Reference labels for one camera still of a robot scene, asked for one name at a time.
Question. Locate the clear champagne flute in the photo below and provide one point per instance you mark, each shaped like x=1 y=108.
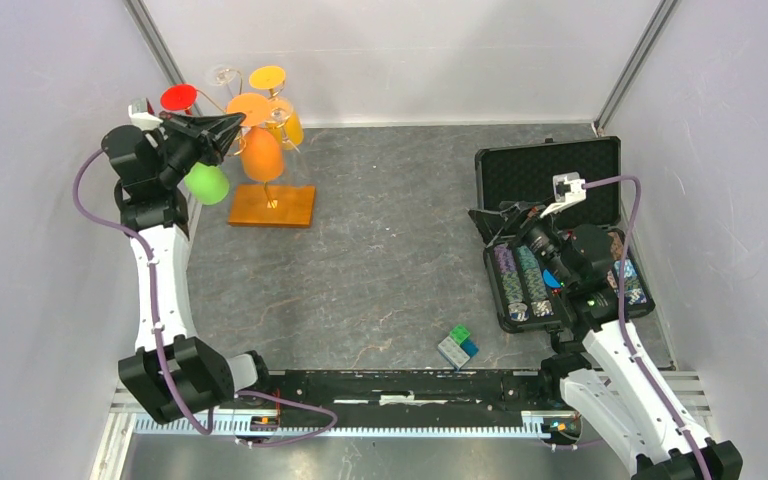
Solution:
x=284 y=123

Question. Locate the toy brick block stack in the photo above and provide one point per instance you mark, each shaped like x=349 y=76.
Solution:
x=458 y=348

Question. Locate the green plastic wine glass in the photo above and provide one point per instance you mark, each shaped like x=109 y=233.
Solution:
x=208 y=184

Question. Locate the black poker chip case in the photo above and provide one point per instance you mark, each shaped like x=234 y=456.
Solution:
x=589 y=262

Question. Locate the gold wire glass rack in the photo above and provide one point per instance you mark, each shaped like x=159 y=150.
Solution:
x=284 y=202

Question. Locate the clear wine glass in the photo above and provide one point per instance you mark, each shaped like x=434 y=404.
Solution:
x=222 y=75

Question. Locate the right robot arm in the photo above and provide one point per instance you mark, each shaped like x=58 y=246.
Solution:
x=611 y=380

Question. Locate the red plastic wine glass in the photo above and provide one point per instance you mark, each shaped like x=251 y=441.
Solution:
x=179 y=98

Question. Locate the yellow plastic wine glass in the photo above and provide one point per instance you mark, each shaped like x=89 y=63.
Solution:
x=271 y=79

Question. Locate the orange plastic wine glass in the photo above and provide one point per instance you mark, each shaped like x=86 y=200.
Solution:
x=261 y=155

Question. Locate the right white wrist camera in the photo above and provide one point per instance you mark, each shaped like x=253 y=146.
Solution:
x=568 y=190

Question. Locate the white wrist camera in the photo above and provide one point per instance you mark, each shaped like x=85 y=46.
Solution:
x=142 y=115
x=568 y=190

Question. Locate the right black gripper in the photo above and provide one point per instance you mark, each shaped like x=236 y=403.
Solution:
x=524 y=215

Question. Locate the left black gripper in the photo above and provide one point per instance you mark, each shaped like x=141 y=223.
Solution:
x=212 y=136

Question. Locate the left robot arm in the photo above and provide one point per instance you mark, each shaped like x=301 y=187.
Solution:
x=172 y=374

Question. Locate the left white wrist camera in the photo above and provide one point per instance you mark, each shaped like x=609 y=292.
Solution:
x=142 y=115

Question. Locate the blue round dealer chip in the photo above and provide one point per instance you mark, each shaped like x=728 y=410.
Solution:
x=550 y=280

